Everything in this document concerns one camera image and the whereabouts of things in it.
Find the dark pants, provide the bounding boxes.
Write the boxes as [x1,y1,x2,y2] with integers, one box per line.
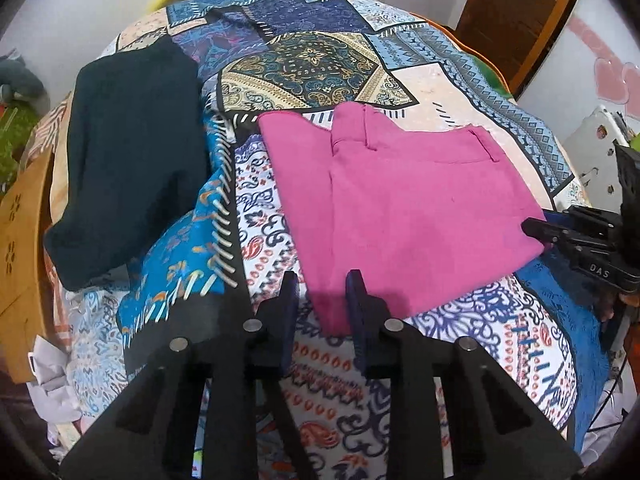
[44,40,211,292]

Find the orange floral bedsheet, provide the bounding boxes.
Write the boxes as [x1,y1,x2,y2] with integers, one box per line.
[47,145,73,226]

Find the white heart-print wardrobe door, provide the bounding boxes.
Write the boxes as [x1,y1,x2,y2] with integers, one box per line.
[515,0,640,131]

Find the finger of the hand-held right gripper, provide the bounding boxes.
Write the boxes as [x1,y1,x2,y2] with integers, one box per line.
[545,206,622,233]
[521,217,622,262]

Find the patchwork printed blanket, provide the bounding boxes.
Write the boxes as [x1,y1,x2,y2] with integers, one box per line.
[65,0,608,480]

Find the white suitcase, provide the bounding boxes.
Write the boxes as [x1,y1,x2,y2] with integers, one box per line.
[562,105,633,211]

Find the striped pillow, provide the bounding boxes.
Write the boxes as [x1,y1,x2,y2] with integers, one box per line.
[27,92,73,161]

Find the brown wooden door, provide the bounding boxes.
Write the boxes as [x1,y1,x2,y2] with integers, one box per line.
[455,0,586,96]

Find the green laundry basket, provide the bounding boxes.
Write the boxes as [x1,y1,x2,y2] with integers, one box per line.
[0,102,41,181]

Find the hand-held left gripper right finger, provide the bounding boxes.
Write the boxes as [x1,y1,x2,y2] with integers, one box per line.
[346,269,584,480]

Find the wooden lap table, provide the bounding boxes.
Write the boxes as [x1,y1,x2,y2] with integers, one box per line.
[0,147,56,383]

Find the pink pants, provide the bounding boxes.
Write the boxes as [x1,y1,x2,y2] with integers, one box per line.
[257,103,553,337]

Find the pile of white cloths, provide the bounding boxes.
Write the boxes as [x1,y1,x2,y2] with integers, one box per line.
[27,335,83,431]

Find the green cloth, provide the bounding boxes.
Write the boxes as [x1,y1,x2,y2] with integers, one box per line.
[470,52,501,93]

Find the grey stuffed cushion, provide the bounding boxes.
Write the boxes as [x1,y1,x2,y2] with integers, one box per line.
[0,52,48,108]

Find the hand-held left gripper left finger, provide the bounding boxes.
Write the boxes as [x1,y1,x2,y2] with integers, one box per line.
[59,270,321,480]

